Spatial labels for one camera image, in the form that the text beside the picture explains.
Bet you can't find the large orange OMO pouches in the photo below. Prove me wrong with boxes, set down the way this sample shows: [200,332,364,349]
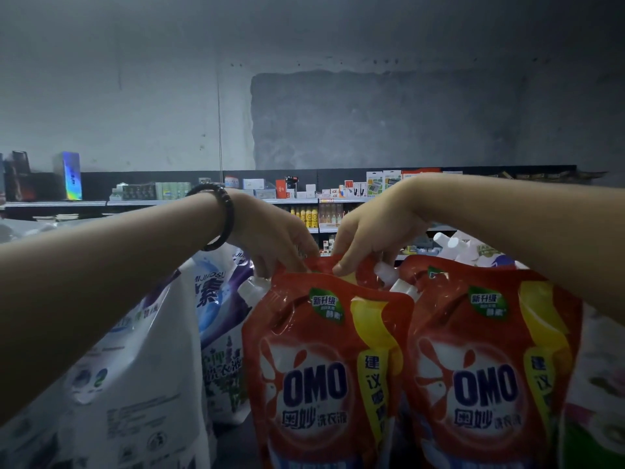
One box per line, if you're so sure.
[400,253,585,469]
[241,253,416,469]

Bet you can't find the person's left forearm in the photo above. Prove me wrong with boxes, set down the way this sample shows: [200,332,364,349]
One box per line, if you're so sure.
[0,190,230,426]

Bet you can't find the white lavender detergent pouches group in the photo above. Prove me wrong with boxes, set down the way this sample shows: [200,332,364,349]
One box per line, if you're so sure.
[0,218,260,469]

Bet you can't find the person's left hand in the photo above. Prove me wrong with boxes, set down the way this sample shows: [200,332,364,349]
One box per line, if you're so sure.
[227,188,322,281]

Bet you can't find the row of small bottles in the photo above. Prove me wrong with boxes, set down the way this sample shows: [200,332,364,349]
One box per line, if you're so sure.
[288,202,351,233]

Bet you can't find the dark beaded bracelet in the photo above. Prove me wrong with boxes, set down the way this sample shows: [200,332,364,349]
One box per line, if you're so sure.
[186,182,236,253]

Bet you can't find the dark background shelf unit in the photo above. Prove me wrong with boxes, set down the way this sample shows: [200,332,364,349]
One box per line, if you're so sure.
[0,163,609,260]

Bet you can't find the row of small toiletry boxes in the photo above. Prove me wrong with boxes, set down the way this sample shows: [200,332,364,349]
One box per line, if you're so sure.
[107,169,465,203]

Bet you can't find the row of boxed goods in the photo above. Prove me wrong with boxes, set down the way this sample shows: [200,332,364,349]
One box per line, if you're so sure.
[0,149,85,203]

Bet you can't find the person's right hand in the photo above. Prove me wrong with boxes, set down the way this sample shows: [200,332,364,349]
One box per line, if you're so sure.
[330,178,431,279]

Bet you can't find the person's right forearm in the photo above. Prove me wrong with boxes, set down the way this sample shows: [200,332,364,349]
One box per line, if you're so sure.
[415,171,625,326]

